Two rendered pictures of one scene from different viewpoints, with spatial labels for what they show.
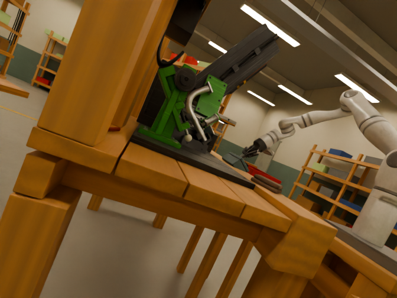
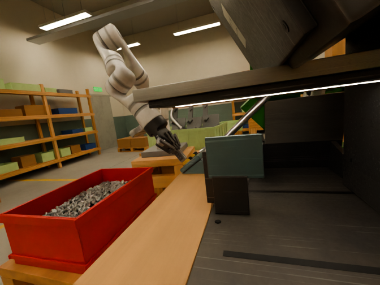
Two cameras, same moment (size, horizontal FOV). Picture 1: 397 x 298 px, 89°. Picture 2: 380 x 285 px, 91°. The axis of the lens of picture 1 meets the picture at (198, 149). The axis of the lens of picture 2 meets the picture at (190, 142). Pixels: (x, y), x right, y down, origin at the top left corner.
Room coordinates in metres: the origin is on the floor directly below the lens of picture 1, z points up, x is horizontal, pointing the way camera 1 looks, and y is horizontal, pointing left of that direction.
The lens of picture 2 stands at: (1.56, 0.13, 1.09)
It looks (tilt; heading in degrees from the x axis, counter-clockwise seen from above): 9 degrees down; 215
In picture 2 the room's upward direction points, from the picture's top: 7 degrees counter-clockwise
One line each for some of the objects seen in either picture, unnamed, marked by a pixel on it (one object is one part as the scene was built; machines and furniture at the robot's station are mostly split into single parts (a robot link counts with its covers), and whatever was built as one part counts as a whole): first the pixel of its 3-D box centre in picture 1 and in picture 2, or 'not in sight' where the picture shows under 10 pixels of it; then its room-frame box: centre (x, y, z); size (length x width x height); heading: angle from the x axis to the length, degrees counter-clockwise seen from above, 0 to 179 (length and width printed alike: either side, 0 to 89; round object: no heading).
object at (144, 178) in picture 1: (143, 210); not in sight; (1.13, 0.14, 0.44); 1.49 x 0.70 x 0.88; 17
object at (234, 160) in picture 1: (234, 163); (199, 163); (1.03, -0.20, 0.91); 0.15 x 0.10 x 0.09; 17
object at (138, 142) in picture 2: not in sight; (138, 142); (-2.77, -5.06, 0.22); 1.20 x 0.81 x 0.44; 102
